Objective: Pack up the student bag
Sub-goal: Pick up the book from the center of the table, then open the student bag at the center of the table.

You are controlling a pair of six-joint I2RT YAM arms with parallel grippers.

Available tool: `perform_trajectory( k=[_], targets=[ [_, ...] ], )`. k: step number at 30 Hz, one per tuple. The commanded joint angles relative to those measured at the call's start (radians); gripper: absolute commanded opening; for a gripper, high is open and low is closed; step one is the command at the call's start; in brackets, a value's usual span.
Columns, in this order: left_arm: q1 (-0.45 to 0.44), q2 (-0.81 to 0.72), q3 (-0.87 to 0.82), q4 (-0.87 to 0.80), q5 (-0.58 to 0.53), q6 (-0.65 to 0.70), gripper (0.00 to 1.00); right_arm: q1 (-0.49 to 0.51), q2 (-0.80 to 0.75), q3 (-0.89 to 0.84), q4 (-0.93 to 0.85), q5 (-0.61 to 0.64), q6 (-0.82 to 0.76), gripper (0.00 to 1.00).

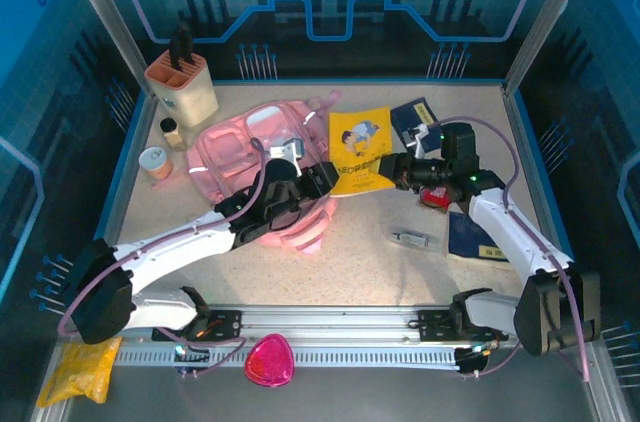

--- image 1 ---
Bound aluminium front rail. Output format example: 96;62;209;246
58;304;599;349

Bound yellow cartoon workbook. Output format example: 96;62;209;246
327;105;398;199

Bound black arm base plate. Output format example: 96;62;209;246
417;309;509;343
151;309;244;343

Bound pink triangular pouch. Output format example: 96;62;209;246
243;333;297;389

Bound beige knife block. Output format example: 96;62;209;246
143;51;221;128

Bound dark blue box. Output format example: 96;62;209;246
389;96;444;157

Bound black knife handle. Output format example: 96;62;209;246
178;20;197;66
168;24;185;68

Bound pink student backpack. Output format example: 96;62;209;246
185;88;342;258

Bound yellow plastic bag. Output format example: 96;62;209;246
35;335;124;408

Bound red snack packet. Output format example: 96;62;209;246
417;185;452;212

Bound white-lidded tin can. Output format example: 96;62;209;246
137;146;175;182

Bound aluminium frame post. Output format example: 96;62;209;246
501;0;602;99
53;0;152;99

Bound clear plastic pen case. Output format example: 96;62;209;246
389;226;444;255

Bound small bottle black cap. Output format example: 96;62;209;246
159;116;189;153

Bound dark blue book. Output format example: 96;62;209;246
445;210;512;264

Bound white slotted cable duct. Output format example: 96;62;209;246
117;345;462;369

